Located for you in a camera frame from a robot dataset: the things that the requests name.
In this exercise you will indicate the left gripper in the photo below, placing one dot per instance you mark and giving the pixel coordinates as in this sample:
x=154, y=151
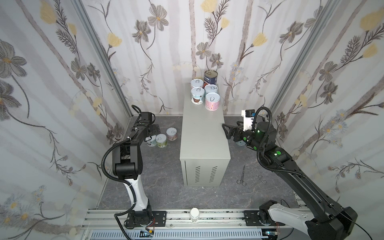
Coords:
x=153, y=130

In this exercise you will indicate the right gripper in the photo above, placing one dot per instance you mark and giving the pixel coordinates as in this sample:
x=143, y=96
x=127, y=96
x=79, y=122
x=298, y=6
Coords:
x=235, y=133

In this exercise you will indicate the teal label can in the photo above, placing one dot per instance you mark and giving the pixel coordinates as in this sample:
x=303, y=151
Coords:
x=151, y=141
x=211, y=89

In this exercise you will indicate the white lid can front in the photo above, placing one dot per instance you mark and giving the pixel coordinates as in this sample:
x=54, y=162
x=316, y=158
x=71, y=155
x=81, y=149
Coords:
x=197, y=95

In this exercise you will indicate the pink label can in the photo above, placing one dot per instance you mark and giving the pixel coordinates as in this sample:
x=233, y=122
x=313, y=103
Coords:
x=197, y=83

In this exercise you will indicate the dark blue tomato can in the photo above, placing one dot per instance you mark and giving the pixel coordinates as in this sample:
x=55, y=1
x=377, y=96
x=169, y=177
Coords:
x=210, y=77

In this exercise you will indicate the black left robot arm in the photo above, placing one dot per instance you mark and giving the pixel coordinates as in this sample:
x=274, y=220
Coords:
x=123, y=162

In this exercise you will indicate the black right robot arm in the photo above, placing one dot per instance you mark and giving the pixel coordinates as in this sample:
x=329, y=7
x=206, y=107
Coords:
x=328, y=220

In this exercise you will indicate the green label can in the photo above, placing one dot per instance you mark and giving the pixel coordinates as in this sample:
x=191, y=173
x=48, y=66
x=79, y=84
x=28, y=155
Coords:
x=161, y=140

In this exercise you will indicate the grey metal cabinet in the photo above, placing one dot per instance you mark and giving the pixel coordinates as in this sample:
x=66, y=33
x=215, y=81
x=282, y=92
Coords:
x=205, y=153

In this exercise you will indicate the metal scissors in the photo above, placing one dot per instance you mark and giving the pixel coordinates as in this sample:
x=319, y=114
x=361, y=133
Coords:
x=241, y=181
x=259, y=180

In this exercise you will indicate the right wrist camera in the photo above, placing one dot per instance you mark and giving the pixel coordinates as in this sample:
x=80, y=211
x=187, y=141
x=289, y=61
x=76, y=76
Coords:
x=248, y=119

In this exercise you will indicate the white knob on rail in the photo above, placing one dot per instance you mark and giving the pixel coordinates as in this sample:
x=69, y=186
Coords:
x=194, y=214

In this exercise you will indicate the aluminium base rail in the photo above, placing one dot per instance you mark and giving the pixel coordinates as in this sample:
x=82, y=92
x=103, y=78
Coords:
x=215, y=224

